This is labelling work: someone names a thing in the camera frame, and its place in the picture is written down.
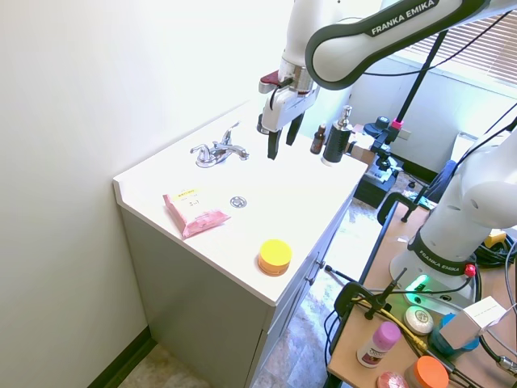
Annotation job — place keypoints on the black rod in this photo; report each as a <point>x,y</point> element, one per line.
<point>341,272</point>

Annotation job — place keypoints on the window blinds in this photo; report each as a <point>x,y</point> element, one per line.
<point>472,52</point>

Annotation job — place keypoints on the pink wipes pack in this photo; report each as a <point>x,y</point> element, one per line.
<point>198,214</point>

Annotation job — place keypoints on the chrome sink drain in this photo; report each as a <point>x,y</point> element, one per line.
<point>238,201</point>

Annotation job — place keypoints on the yellow lid orange jar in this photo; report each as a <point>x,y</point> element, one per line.
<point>275,254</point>

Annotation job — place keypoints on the cardboard box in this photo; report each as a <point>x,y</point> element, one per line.
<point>361,153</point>

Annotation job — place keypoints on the black camera stand pole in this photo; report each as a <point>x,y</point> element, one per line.
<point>412,93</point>

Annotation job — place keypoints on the brown dropper bottle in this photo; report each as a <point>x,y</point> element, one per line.
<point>318,141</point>

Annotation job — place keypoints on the black floor box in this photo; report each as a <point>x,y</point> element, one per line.
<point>371,192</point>

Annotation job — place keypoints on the white round soap tin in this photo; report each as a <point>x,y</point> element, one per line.
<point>419,320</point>

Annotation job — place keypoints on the pink cap deodorant stick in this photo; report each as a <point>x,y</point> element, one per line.
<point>377,343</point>

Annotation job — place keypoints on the white carton box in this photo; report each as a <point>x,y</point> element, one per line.
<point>472,321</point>

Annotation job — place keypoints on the white wall outlet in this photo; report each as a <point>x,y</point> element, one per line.
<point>404,135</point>

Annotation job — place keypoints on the black C-clamp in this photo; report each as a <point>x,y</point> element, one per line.
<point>393,202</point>
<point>351,297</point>

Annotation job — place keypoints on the grey vanity cabinet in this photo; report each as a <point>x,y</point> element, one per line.
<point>210,299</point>

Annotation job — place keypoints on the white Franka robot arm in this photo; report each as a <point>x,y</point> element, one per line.
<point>464,210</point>

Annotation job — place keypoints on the chrome faucet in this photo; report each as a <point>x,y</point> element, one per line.
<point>226,151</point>

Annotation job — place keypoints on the yellow control box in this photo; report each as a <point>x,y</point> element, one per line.
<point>494,239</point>

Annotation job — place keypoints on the blue cup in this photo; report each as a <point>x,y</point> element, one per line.
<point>456,349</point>

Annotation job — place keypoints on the red emergency stop button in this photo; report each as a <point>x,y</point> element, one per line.
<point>469,269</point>

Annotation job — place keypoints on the black soap dispenser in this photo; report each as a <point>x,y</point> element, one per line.
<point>336,143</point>

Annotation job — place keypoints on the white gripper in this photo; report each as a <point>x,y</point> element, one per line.
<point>284,107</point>

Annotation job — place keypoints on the blue cloth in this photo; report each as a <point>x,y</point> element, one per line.
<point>444,180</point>

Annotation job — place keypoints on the wooden cart table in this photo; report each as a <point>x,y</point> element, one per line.
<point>363,335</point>

